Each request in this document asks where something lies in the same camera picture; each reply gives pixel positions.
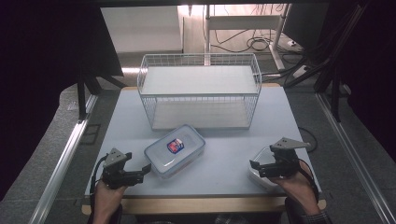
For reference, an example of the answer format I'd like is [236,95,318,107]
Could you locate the white wire basket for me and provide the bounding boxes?
[136,52,262,132]

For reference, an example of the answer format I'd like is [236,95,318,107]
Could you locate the white power strip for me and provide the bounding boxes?
[292,64,312,79]

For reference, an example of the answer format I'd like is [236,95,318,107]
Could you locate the person's left hand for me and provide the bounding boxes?
[92,181,127,215]

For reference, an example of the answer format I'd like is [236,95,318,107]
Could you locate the aluminium rail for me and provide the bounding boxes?
[28,93,99,224]
[315,92,396,224]

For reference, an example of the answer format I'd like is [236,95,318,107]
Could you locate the white metal desk frame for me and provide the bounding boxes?
[204,3,292,71]

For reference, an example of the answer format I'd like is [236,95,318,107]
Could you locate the black metal stand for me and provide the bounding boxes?
[76,66,127,121]
[313,59,351,123]

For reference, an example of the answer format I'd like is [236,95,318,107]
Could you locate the clear container with blue-rimmed lid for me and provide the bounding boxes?
[143,123,206,180]

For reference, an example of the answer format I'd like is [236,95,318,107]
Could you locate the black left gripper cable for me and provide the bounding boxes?
[89,155,108,224]

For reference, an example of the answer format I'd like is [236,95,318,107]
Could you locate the black floor cables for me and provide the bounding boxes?
[210,28,283,54]

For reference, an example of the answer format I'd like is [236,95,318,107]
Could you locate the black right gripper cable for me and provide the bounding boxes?
[298,158,320,203]

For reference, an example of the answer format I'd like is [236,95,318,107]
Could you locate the white cabinet panel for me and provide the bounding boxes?
[100,6,184,54]

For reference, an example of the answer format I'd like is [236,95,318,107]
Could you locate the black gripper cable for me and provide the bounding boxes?
[298,158,320,203]
[89,155,108,224]

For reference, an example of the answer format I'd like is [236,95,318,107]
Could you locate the thin black cable loop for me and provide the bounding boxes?
[298,126,318,154]

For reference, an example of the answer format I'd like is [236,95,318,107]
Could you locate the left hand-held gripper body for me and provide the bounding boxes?
[102,147,133,189]

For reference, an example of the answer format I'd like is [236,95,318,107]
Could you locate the dark monitor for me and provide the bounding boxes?
[281,3,332,51]

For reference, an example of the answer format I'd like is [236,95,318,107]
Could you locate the black floor grille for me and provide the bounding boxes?
[80,123,102,146]

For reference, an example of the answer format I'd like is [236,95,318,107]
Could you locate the person's right hand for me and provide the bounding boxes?
[269,167,318,211]

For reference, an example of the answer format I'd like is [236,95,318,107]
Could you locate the white plastic container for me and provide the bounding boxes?
[247,146,282,191]

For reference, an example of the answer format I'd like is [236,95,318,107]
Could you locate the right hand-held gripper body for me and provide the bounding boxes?
[269,137,312,177]

